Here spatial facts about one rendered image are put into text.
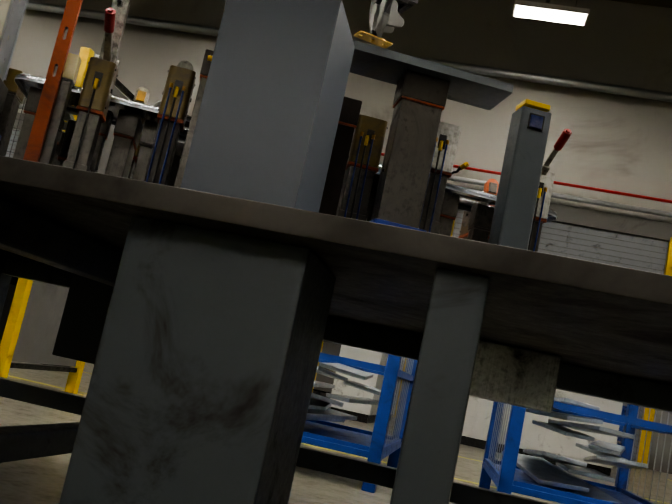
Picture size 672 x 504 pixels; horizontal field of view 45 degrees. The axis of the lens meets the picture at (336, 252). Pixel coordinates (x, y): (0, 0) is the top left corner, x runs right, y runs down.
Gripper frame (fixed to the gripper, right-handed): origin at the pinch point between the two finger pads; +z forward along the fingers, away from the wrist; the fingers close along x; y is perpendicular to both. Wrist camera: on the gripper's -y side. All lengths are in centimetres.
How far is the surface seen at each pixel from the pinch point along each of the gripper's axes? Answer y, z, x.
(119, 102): -45, 24, 35
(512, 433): 163, 84, 135
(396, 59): 2.2, 8.1, -9.1
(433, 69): 10.2, 8.0, -11.3
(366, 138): 7.6, 20.7, 9.2
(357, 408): 388, 107, 712
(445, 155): 25.9, 20.0, 3.6
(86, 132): -51, 35, 28
